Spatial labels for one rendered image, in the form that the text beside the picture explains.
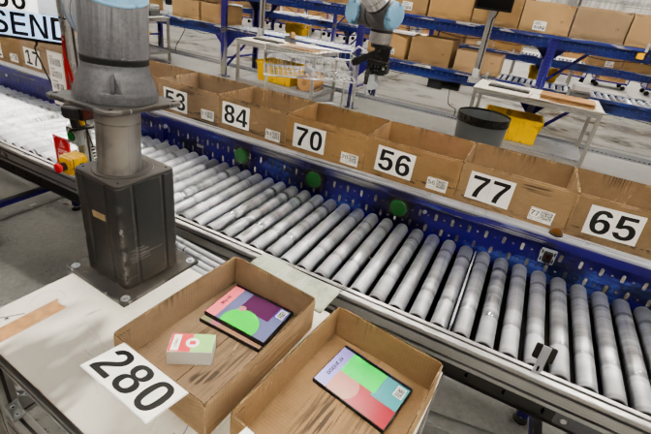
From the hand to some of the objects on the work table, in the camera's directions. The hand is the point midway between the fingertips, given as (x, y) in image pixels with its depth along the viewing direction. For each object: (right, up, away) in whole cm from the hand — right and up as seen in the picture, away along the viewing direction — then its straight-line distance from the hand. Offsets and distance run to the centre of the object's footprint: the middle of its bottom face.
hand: (366, 91), depth 177 cm
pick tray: (-43, -80, -75) cm, 118 cm away
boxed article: (-49, -81, -80) cm, 124 cm away
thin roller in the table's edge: (-58, -63, -40) cm, 95 cm away
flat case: (-9, -88, -82) cm, 120 cm away
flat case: (-38, -75, -68) cm, 108 cm away
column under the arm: (-75, -65, -52) cm, 112 cm away
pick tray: (-14, -91, -89) cm, 128 cm away
